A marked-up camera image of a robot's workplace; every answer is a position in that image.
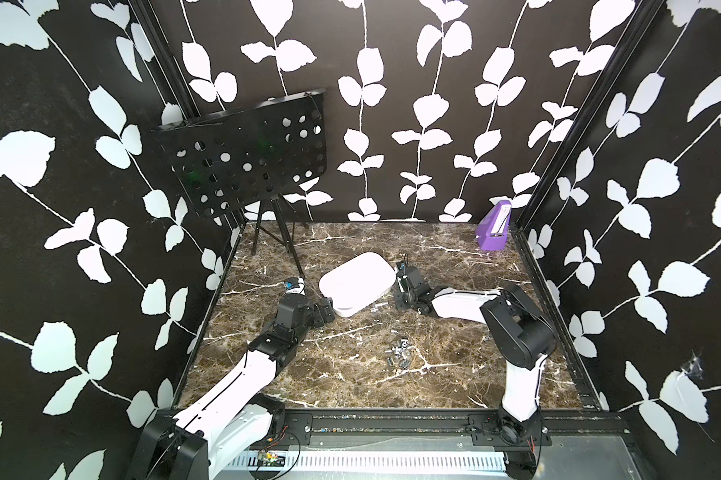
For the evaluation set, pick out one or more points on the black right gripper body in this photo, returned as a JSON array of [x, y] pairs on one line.
[[403, 301]]

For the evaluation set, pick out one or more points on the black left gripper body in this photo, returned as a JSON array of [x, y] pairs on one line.
[[313, 318]]

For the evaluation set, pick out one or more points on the white plastic storage box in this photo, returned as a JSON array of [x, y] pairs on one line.
[[357, 283]]

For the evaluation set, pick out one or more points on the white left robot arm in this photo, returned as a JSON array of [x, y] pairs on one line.
[[199, 441]]

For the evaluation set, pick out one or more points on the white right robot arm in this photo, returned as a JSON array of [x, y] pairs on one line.
[[518, 328]]

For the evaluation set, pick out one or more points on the purple box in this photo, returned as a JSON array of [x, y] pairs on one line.
[[492, 231]]

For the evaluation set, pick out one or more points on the black tripod music stand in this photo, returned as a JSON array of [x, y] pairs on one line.
[[230, 159]]

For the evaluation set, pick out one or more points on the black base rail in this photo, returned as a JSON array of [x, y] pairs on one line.
[[481, 427]]

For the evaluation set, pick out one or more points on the white perforated cable duct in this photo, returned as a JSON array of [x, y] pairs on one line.
[[388, 462]]

